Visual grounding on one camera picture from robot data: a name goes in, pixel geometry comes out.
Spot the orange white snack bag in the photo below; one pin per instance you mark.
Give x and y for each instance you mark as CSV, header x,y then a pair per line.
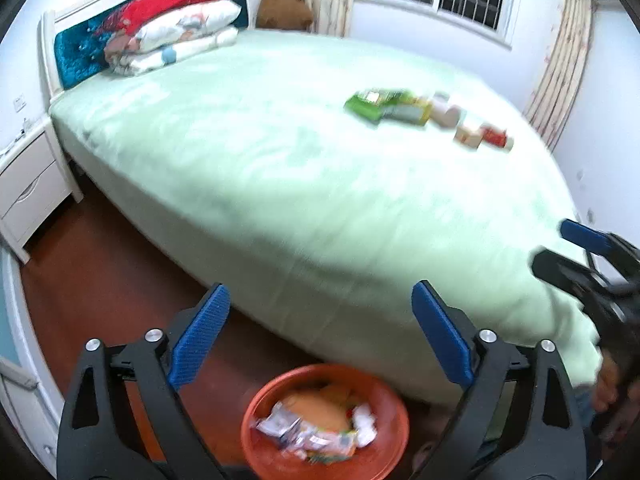
x,y
294,435

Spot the white door frame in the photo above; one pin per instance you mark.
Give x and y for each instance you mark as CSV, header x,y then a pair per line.
x,y
29,397

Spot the brown plush bear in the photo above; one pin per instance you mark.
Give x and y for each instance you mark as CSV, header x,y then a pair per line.
x,y
284,15

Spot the orange plastic basin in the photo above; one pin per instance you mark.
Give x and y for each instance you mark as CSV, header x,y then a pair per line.
x,y
376,461

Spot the floral white pillow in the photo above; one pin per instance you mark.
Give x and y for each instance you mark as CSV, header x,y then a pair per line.
x,y
190,22

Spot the white tissue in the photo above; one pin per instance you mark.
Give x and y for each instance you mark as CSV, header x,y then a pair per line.
x,y
363,422

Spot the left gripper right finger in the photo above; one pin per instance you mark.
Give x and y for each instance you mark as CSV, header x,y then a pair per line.
x,y
517,418

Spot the wall socket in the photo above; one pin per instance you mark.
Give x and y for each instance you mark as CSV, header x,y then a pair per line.
x,y
19,104

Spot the right floral curtain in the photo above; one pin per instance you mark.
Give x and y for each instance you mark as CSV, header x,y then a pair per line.
x,y
549,107

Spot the folded floral quilt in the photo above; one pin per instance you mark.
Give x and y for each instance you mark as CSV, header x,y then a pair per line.
x,y
135,64

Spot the person's right hand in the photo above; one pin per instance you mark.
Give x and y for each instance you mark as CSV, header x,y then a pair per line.
x,y
606,394

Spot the red white pack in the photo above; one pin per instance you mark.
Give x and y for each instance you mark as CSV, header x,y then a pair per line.
x,y
474,138

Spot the white bedside table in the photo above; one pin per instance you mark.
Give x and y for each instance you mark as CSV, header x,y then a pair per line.
x,y
35,180

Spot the yellow plush in basin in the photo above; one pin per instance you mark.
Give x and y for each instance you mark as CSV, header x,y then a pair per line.
x,y
327,408

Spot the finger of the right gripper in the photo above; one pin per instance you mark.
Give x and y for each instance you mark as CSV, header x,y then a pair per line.
x,y
582,236

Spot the bed with green blanket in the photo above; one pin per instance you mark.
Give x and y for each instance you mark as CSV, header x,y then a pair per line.
x,y
243,166

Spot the red pillow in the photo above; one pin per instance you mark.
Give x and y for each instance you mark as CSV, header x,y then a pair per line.
x,y
131,16

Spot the green snack bag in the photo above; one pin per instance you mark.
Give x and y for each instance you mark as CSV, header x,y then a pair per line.
x,y
401,105

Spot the cream and blue headboard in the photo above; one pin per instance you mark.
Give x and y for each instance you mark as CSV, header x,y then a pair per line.
x,y
72,42

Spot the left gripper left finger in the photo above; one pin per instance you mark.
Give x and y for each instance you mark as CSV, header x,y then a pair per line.
x,y
123,417

